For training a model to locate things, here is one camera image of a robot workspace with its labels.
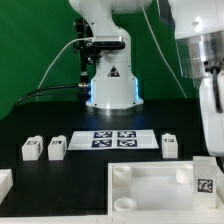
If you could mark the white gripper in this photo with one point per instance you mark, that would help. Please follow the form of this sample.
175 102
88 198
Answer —
213 121

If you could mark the white square tabletop tray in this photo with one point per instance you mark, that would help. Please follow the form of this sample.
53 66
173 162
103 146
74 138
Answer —
157 189

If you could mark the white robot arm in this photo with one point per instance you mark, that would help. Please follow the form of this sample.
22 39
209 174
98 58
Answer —
199 34

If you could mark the white sheet with markers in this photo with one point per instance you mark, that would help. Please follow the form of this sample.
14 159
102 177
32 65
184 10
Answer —
113 139

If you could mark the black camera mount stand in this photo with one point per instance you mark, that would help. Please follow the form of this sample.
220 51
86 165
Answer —
88 54

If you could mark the white front table rail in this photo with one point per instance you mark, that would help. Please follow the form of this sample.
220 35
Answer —
127 219

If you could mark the white bracket left edge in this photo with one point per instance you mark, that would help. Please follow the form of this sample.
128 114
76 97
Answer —
6 182

